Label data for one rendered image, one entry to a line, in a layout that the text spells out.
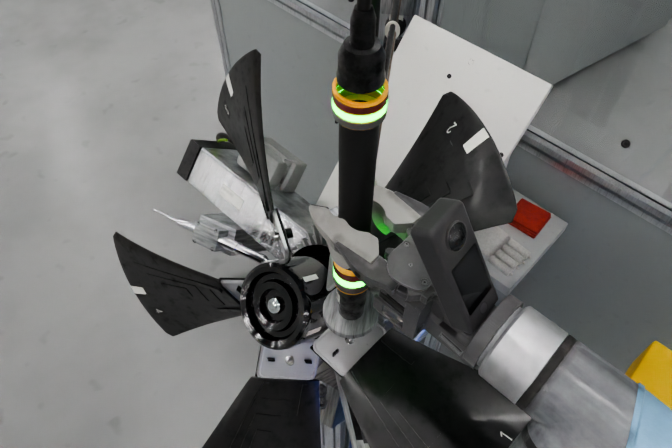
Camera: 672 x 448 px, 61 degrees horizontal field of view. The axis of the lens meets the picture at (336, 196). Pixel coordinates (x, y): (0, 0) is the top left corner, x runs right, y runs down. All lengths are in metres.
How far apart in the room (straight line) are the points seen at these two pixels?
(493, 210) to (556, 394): 0.22
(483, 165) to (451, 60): 0.33
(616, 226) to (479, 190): 0.78
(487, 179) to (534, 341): 0.22
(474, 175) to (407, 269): 0.19
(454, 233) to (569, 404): 0.16
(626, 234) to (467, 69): 0.62
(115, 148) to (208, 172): 1.79
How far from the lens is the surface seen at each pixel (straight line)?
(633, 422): 0.50
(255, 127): 0.81
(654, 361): 1.03
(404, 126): 0.98
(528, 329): 0.50
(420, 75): 0.98
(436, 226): 0.44
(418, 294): 0.51
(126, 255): 1.01
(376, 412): 0.77
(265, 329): 0.81
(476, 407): 0.77
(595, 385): 0.50
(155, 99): 3.04
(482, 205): 0.64
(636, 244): 1.41
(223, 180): 1.05
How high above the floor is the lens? 1.91
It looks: 51 degrees down
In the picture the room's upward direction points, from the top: straight up
